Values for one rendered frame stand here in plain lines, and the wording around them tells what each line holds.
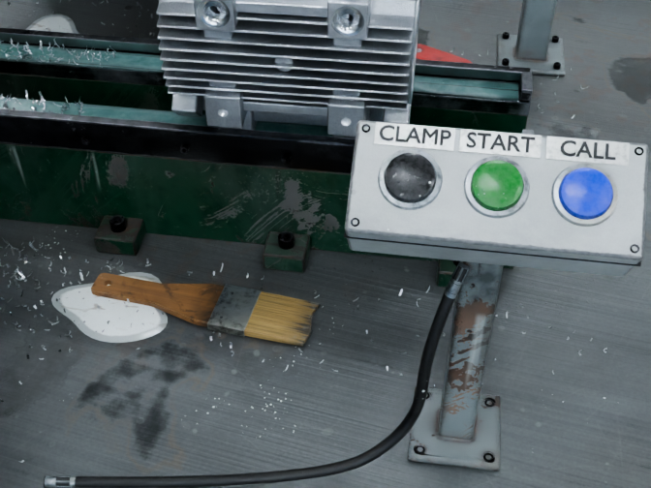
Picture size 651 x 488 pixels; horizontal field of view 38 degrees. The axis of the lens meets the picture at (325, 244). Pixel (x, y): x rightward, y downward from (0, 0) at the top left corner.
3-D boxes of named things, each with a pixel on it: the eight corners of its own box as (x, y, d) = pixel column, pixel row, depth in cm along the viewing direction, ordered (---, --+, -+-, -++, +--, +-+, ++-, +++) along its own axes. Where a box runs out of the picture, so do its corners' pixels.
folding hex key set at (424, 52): (477, 76, 110) (479, 62, 109) (464, 89, 108) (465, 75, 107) (413, 53, 114) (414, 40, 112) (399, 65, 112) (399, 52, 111)
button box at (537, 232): (347, 252, 59) (342, 230, 54) (359, 145, 61) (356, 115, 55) (625, 279, 57) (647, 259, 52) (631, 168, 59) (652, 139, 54)
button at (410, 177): (382, 206, 55) (381, 198, 54) (387, 158, 56) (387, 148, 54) (432, 210, 55) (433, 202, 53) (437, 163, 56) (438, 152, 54)
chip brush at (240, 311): (84, 305, 83) (82, 299, 83) (107, 267, 87) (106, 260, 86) (306, 349, 80) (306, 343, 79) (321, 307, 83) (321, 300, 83)
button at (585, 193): (553, 222, 54) (558, 213, 53) (556, 172, 55) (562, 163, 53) (606, 227, 54) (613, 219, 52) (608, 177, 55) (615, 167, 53)
